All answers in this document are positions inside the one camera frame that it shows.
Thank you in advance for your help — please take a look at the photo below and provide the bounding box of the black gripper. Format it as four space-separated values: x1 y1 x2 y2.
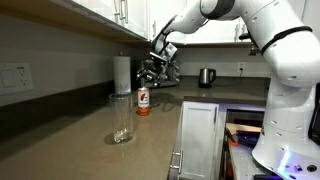
136 60 169 89

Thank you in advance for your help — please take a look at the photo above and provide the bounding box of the tall clear glass cup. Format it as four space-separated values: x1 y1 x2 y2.
108 93 135 144

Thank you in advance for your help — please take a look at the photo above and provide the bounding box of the silver toaster oven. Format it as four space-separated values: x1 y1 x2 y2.
143 59 182 89

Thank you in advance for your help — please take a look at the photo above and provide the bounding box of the white paper towel roll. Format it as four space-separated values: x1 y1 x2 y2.
113 55 132 95

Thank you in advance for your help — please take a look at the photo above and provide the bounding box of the steel electric kettle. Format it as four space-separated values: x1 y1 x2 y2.
198 67 217 89

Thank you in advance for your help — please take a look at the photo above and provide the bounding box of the black and orange clamp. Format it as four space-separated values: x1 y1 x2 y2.
224 128 240 148

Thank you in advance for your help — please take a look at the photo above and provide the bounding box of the wooden board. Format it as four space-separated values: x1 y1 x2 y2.
225 122 263 135

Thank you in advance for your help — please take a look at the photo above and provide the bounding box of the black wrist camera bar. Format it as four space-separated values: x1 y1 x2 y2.
149 50 174 64

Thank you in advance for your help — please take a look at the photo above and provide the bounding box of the black kettle cord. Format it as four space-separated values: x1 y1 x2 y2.
213 69 244 88

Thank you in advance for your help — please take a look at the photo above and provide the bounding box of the silver corner cabinet handle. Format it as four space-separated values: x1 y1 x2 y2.
169 150 184 175

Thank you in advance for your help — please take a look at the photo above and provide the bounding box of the black camera on stand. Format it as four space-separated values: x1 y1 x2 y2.
238 31 271 57

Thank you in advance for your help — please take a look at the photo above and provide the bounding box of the white wall outlet plate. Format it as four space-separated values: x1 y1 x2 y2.
0 63 35 96

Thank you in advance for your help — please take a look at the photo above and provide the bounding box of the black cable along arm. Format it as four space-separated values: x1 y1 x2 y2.
259 25 314 56

